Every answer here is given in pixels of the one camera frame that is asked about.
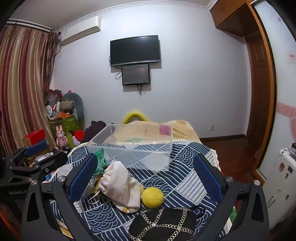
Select pink bunny toy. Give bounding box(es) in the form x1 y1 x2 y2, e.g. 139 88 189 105
56 125 68 148

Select white suitcase with stickers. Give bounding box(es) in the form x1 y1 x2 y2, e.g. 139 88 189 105
264 146 296 230

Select small black wall monitor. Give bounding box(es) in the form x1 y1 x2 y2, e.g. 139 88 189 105
122 64 151 86

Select black wall television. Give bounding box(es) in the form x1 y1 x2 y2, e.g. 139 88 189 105
110 35 161 67

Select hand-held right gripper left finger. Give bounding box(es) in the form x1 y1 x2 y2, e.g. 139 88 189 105
21 153 99 241

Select red cloth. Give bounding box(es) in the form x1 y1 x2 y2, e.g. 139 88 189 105
74 130 87 141

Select white air conditioner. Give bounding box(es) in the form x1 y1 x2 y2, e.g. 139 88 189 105
59 16 102 47

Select striped brown curtain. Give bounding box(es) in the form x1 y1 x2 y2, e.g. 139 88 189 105
0 24 59 156

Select clear plastic storage box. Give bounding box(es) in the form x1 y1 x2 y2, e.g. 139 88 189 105
86 123 174 171

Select blue wave patterned cloth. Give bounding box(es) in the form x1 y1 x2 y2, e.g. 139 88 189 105
50 139 223 241

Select black pouch with chain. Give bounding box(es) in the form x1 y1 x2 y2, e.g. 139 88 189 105
128 206 206 241

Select white curtain rail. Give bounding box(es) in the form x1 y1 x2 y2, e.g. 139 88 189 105
6 20 52 33

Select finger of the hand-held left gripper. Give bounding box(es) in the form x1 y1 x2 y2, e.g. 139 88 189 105
11 151 68 173
3 141 48 167

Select red box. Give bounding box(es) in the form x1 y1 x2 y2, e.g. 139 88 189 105
22 129 46 146

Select dark clothes pile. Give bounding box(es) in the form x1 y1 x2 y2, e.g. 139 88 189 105
84 120 114 142

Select wooden door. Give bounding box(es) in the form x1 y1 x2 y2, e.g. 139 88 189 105
245 35 277 184

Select yellow blanket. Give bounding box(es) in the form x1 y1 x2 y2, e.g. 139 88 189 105
102 120 202 149

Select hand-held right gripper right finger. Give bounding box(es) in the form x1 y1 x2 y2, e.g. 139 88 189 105
193 153 270 241

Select white drawstring pouch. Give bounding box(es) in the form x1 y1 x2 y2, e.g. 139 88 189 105
96 161 144 208

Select wooden overhead cabinet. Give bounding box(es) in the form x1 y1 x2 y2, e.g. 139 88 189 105
210 0 258 37

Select grey plush toy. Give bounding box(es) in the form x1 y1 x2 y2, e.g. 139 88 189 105
61 93 85 124

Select green knitted cloth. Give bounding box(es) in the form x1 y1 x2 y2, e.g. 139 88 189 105
94 148 109 176

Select yellow foam ring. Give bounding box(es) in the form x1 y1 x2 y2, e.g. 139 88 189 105
122 111 149 125

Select pink wall decal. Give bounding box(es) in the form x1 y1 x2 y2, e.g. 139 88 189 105
276 101 296 142

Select green patterned bag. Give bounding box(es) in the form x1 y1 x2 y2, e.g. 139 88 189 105
49 113 82 139

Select yellow felt ball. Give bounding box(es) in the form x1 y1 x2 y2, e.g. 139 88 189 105
142 187 164 207

